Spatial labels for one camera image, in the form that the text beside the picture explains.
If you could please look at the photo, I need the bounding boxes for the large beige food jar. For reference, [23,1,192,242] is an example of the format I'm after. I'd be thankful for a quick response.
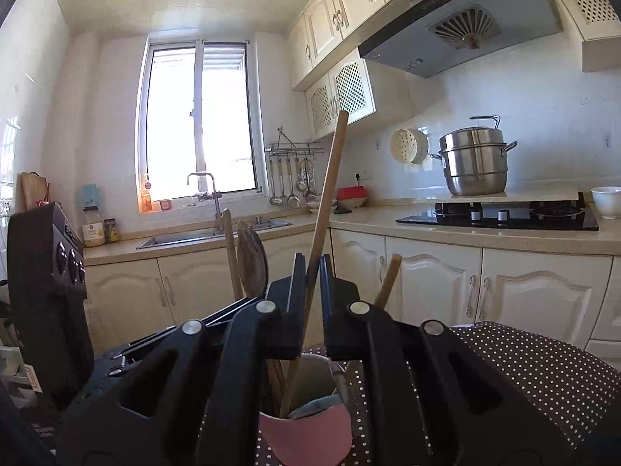
[81,205,107,248]

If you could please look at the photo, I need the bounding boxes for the stainless steel steamer pot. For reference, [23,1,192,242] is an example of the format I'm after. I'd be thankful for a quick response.
[430,115,519,198]

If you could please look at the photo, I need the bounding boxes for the kitchen window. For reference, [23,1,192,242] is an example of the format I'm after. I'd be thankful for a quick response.
[138,37,268,215]

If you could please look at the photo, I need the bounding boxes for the cream lower cabinets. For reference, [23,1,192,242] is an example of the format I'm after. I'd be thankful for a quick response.
[82,227,621,351]

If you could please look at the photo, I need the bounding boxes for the wooden chopstick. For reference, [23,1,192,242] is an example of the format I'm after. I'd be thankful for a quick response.
[373,253,403,312]
[220,208,244,301]

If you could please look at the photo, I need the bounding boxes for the long wooden-handled utensil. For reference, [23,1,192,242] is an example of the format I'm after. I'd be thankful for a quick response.
[279,110,350,419]

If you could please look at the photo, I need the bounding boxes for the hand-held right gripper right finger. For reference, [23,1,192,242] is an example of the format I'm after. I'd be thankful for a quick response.
[317,255,568,466]

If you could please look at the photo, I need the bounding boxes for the metal wall utensil rack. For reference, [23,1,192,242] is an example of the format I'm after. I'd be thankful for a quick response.
[268,126,324,159]

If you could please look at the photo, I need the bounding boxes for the polka dot tablecloth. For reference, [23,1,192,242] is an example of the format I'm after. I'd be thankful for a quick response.
[199,321,621,466]

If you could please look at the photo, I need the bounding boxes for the cream cabinets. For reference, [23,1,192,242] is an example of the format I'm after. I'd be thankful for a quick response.
[286,0,467,92]
[82,227,621,351]

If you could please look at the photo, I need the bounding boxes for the metal spoon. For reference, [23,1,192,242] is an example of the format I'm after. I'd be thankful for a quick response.
[290,396,343,421]

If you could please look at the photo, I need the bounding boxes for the hanging metal kitchen utensils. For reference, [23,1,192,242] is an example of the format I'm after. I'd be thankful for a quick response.
[269,156,319,208]

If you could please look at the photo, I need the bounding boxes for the metal faucet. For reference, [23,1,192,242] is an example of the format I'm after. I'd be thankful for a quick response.
[186,172,224,222]

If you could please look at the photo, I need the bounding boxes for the white bowl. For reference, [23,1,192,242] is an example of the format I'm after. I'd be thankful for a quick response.
[590,185,621,219]

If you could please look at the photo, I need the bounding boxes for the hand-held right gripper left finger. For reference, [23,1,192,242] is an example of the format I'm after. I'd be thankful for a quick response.
[56,252,307,466]

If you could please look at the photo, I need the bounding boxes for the wooden cutting board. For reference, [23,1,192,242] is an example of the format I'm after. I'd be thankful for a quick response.
[19,171,52,210]

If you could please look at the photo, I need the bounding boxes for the black glass cooktop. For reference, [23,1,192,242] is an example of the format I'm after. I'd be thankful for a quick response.
[395,198,600,232]

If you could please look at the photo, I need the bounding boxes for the stainless steel sink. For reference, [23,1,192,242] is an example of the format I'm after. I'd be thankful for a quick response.
[136,219,295,251]

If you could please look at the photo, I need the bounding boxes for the cream upper cabinets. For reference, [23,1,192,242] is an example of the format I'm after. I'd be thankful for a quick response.
[286,0,467,92]

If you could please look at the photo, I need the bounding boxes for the grey range hood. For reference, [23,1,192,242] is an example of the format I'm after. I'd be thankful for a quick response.
[357,0,564,80]

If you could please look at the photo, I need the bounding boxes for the small lattice door cabinet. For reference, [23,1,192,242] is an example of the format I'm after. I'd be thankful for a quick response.
[304,55,418,142]

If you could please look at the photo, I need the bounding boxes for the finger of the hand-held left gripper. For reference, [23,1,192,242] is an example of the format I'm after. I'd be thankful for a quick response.
[109,298,267,376]

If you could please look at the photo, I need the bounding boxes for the wooden salad fork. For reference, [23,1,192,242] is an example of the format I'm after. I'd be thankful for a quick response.
[236,220,269,300]

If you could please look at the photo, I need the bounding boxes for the red bowl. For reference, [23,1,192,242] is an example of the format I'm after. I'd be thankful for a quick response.
[336,185,368,210]

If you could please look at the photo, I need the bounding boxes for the pink cup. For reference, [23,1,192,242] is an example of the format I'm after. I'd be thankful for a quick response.
[257,353,353,466]

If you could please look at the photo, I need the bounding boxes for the large lattice door cabinet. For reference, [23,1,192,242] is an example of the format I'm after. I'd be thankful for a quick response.
[545,0,621,74]

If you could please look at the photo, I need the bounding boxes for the white perforated strainer plate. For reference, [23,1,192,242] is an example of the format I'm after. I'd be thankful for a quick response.
[390,127,430,165]

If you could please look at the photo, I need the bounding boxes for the light blue hanging item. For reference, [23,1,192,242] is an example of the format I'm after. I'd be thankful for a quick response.
[80,184,103,210]

